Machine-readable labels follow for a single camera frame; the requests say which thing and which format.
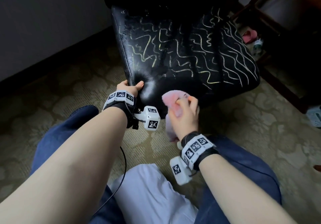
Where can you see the person's left hand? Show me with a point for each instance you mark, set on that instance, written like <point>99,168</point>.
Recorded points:
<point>128,89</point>

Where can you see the person's right hand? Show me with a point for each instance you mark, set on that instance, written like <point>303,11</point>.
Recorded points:
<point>186,118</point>

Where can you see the pink cleaning cloth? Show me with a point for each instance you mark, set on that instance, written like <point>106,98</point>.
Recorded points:
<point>169,98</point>

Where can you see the black office chair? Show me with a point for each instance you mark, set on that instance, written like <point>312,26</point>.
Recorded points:
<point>188,55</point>

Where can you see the person's right forearm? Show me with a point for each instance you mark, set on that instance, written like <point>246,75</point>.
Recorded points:
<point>238,193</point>

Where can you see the person's left forearm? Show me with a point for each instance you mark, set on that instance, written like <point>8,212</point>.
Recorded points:
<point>70,171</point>

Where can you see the left wrist marker band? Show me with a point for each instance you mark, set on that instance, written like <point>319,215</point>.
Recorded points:
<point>120,98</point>

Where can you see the wrist marker band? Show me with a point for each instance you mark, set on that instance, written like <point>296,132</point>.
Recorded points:
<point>120,98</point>
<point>198,148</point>

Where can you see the right wrist marker band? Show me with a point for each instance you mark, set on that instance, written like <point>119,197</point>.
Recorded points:
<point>198,148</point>

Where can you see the blue trousers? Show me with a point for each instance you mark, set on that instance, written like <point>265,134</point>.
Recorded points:
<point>240,161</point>

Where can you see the white fabric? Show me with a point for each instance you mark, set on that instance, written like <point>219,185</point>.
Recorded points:
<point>150,196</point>

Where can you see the clear plastic bottle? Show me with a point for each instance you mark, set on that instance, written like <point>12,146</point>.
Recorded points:
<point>257,46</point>

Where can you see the pale blue basket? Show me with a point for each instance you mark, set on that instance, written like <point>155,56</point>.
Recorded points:
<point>314,117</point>

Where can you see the red wooden table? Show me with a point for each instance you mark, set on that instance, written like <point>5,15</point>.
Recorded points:
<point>288,10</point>

